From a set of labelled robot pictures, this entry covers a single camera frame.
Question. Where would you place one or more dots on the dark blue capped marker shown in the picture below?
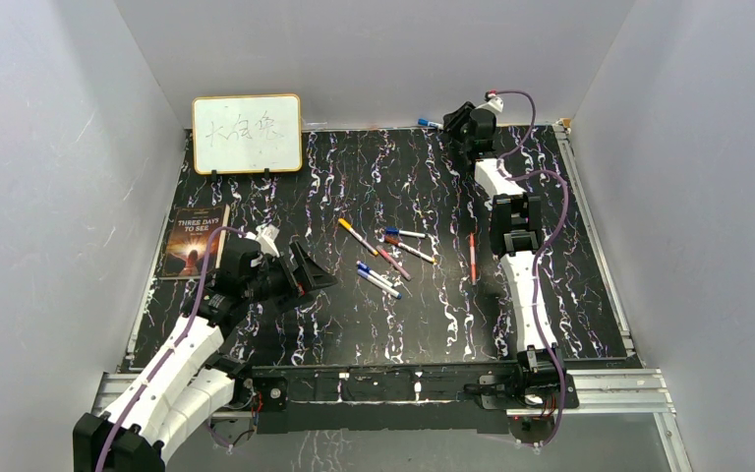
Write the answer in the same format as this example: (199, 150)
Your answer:
(368, 270)

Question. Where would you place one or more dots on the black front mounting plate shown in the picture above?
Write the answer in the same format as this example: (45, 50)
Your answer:
(398, 397)

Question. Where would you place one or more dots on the pink translucent pen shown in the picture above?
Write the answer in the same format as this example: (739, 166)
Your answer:
(393, 262)

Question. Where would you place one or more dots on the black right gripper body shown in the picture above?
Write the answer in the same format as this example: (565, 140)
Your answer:
(464, 138)

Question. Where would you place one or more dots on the yellow capped marker pen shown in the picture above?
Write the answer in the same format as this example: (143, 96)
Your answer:
(361, 239)

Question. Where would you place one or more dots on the dark paperback book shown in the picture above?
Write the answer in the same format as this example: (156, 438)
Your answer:
(188, 241)

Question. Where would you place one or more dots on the brown capped yellow-end marker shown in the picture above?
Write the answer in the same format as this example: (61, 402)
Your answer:
(394, 241)

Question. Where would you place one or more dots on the small blue capped marker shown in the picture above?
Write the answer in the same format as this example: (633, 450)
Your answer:
(395, 232)

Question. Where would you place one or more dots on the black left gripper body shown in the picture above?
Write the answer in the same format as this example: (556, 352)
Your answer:
(274, 280)

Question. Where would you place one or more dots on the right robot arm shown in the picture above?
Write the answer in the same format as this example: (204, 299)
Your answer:
(518, 242)

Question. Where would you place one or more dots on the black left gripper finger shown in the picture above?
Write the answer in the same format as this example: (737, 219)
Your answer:
(309, 275)
(289, 303)

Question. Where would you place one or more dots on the orange red pen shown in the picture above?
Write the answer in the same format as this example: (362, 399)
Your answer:
(473, 259)

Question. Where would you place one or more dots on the aluminium front rail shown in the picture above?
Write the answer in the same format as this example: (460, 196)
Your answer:
(590, 392)

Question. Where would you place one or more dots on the small framed whiteboard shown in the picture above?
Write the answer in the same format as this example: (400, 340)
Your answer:
(243, 134)

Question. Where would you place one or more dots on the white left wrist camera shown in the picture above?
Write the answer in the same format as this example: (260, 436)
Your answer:
(266, 236)

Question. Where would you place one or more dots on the blue capped whiteboard marker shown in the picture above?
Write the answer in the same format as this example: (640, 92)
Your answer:
(429, 124)

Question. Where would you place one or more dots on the light blue capped marker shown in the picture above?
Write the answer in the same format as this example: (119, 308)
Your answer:
(379, 284)

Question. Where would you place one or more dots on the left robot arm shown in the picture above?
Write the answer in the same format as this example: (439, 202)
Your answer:
(187, 381)

